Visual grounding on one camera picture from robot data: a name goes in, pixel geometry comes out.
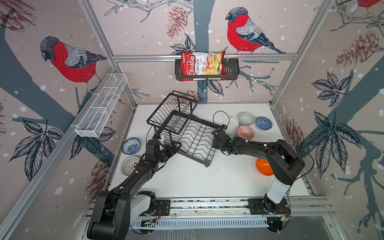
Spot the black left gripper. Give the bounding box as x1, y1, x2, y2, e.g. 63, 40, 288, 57
155, 140, 182, 163

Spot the orange patterned ceramic bowl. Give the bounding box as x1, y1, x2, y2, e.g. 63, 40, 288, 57
237, 126, 255, 141

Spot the black wire dish rack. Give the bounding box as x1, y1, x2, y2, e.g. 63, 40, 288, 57
147, 91, 220, 167

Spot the blue triangle patterned bowl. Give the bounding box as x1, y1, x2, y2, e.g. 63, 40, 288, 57
255, 117, 273, 131

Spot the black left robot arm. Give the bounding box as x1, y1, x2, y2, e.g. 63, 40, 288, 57
87, 138, 182, 240

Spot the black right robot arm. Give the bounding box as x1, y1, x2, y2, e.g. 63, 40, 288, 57
212, 127, 305, 213

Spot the green patterned ceramic bowl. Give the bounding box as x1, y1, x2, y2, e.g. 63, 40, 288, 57
239, 112, 255, 126

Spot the blue floral ceramic bowl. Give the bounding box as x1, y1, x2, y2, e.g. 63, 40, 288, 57
121, 138, 141, 155

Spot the white perforated strainer bowl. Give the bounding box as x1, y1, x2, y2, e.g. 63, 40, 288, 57
121, 156, 140, 177

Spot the orange plastic bowl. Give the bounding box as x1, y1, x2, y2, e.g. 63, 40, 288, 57
256, 158, 274, 176

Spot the red cassava chips bag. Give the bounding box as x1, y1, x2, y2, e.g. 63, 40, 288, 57
181, 51, 226, 82

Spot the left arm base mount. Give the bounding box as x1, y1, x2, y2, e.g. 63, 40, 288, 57
142, 200, 171, 217

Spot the black wall shelf basket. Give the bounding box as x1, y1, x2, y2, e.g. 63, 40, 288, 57
175, 59, 240, 82

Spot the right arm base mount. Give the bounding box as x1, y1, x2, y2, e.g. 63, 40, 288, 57
248, 198, 291, 215

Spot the white wire mesh shelf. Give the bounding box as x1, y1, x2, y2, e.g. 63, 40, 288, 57
75, 74, 128, 138

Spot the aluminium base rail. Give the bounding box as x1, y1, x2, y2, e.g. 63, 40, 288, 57
161, 196, 336, 219

